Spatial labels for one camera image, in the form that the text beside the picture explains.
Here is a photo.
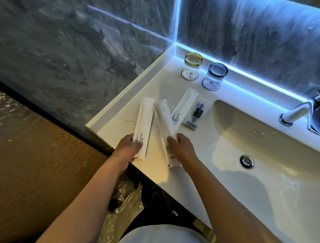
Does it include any person's left hand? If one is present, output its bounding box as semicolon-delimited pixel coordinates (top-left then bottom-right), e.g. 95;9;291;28
110;134;145;173

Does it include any person's right hand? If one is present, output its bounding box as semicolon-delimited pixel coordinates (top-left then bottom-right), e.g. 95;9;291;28
166;133;201;171

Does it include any white toothbrush packet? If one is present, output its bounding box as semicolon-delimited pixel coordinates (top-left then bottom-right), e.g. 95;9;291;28
153;99;182;168
171;89;199;131
132;97;156;161

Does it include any person's left forearm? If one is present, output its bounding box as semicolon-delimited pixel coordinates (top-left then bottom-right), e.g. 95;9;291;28
36;155;129;243

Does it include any person's right forearm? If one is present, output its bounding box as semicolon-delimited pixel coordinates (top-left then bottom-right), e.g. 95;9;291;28
184;157;284;243

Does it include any clear packet with black razor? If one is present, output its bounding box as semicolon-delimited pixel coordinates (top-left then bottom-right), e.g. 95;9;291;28
181;98;213;130

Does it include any clear plastic bag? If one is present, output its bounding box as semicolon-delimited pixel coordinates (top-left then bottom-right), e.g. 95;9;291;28
104;173;145;243

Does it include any round white paper coaster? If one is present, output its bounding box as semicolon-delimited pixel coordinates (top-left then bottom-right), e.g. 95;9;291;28
181;68;199;81
202;78;221;91

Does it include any black waste bin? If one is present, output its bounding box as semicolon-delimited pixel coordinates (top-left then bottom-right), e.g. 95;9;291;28
110;176;216;243

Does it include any chrome sink drain plug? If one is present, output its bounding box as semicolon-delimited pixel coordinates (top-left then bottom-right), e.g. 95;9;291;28
240;155;255;170

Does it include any grey glass cup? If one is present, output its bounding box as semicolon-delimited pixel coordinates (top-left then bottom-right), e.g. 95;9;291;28
207;62;229;87

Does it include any amber glass cup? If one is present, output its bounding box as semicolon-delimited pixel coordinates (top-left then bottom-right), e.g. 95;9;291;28
184;52;203;68

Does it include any person's white shirt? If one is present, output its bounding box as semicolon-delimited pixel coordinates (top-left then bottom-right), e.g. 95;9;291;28
119;223;203;243

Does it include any blue light strip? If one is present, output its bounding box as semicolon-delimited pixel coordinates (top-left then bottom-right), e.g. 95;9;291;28
172;0;309;118

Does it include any white sink basin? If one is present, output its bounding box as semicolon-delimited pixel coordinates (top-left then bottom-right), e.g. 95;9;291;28
209;99;320;243

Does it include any chrome faucet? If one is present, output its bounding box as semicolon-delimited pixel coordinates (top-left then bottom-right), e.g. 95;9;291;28
278;91;320;136

